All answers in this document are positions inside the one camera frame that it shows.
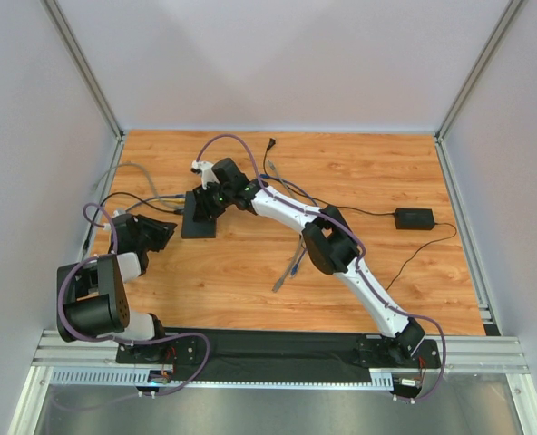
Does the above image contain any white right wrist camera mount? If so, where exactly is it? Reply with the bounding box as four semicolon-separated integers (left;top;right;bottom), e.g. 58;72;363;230
190;160;218;188

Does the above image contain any black ethernet cable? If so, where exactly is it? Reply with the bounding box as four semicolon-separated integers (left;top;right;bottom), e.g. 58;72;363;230
82;191;186;253

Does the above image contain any black power adapter brick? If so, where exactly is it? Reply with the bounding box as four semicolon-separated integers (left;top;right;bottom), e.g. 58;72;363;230
393;208;436;230

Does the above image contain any slotted cable duct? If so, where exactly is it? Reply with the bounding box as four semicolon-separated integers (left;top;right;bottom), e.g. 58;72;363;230
48;366;394;392

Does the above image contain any aluminium frame post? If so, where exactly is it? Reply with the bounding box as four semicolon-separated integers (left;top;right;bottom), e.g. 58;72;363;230
434;0;526;143
41;0;124;140

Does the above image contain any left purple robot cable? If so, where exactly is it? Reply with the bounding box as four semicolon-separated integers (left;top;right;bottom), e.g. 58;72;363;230
56;202;211;400

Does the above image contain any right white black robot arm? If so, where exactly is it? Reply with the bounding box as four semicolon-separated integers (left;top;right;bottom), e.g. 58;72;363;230
191;158;425;358

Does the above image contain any black network switch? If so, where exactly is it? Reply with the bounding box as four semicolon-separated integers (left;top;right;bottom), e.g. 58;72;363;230
181;191;217;239

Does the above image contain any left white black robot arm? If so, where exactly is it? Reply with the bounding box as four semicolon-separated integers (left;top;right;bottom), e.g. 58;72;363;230
56;212;177;352

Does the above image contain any left aluminium frame post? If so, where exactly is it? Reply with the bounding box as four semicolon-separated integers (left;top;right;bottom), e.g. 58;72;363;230
41;0;124;140

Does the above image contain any right aluminium frame post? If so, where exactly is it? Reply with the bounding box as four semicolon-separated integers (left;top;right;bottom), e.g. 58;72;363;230
434;0;526;143

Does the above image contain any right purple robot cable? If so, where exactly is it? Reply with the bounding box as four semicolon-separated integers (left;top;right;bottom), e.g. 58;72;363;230
195;134;451;405

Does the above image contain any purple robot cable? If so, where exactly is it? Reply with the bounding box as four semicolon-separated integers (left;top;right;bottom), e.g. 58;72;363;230
56;202;211;400
195;134;451;405

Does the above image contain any black adapter output cable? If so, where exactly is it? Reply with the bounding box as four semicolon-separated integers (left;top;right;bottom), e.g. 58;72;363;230
381;221;459;294

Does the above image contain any black adapter mains cable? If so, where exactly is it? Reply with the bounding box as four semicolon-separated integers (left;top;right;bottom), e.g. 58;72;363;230
261;137;397;218

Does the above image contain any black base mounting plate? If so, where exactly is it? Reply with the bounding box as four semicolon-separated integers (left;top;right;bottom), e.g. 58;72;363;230
116;327;442;381

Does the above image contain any grey ethernet cable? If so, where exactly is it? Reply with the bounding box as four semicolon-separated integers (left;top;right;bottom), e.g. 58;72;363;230
90;162;186;201
266;159;307;293

